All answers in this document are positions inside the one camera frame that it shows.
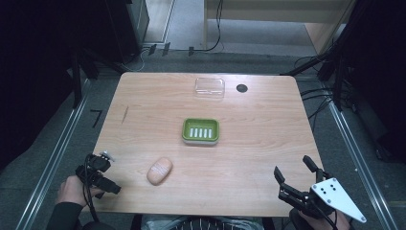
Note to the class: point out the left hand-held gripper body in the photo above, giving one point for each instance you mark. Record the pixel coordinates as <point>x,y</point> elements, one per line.
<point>95,166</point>

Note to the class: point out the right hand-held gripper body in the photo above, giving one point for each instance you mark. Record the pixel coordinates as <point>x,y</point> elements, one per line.
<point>328,193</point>

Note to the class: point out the peach soap bar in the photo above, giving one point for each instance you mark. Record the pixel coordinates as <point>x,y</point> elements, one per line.
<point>159,171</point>

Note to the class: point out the green soap dish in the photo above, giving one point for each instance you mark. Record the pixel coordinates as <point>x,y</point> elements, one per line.
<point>200,131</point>

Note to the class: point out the person's right hand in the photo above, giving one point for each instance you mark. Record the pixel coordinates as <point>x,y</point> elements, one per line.
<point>322,222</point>

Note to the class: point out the person's left hand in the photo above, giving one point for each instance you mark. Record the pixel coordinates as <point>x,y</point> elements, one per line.
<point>72,191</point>

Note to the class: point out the black metal stand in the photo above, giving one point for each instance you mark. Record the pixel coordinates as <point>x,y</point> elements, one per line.
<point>332,64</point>
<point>76,83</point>

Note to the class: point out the black round table hole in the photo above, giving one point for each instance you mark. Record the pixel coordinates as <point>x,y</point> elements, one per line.
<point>242,88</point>

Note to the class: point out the black curtain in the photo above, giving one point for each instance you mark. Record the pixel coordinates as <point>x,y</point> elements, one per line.
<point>32,73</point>
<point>379,76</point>

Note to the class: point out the clear plastic lid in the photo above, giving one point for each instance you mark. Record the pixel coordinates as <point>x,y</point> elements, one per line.
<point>210,87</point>

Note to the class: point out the black cabinet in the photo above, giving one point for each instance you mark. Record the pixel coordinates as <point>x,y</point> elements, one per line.
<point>127,28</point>

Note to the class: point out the light wooden desk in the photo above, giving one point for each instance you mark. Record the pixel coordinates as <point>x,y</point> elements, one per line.
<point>274,12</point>

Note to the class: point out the aluminium floor rail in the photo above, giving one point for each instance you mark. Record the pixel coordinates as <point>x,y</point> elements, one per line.
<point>360,163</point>
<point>54,153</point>

